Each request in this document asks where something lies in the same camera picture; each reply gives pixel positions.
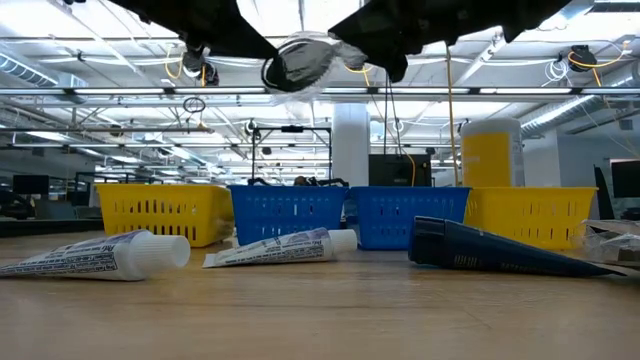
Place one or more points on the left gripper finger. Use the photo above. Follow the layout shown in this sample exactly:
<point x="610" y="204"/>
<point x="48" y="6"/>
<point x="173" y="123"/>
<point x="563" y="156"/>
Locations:
<point x="250" y="42"/>

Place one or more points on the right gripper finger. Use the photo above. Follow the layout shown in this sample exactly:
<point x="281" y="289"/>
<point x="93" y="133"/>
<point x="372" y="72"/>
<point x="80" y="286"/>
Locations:
<point x="370" y="35"/>

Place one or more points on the white toothpaste tube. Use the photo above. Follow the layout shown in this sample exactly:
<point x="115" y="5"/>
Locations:
<point x="100" y="257"/>
<point x="280" y="248"/>

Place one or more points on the dark navy tube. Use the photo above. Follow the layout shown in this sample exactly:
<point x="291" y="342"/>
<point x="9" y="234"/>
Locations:
<point x="480" y="247"/>

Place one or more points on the white pillar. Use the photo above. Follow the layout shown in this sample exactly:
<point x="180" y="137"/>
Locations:
<point x="350" y="145"/>

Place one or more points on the black cabinet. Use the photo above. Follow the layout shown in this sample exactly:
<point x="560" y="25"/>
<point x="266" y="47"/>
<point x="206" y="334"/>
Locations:
<point x="395" y="172"/>

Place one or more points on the yellow white canister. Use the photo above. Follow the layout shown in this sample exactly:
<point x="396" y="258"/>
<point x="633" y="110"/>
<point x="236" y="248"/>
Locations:
<point x="492" y="160"/>

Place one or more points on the blue plastic basket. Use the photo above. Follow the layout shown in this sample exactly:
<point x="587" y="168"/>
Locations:
<point x="410" y="200"/>
<point x="287" y="200"/>

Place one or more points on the yellow plastic basket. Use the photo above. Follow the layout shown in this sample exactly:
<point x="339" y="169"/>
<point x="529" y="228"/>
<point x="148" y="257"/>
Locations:
<point x="165" y="197"/>
<point x="530" y="200"/>

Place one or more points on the black monitor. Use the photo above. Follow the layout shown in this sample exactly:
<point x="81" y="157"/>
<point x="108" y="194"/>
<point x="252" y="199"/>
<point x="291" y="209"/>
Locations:
<point x="627" y="179"/>
<point x="30" y="185"/>

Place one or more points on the black chair back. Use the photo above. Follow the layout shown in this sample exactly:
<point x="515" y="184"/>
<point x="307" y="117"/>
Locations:
<point x="602" y="195"/>

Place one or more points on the long steel ceiling rail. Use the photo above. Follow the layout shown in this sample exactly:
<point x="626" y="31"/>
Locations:
<point x="500" y="91"/>

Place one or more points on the distant black workstation frame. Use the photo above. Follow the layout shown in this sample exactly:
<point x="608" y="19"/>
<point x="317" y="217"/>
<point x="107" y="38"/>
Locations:
<point x="292" y="129"/>

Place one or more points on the silver ventilation duct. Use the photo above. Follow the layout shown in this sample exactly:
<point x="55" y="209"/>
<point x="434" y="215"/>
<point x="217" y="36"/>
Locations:
<point x="30" y="72"/>
<point x="560" y="112"/>

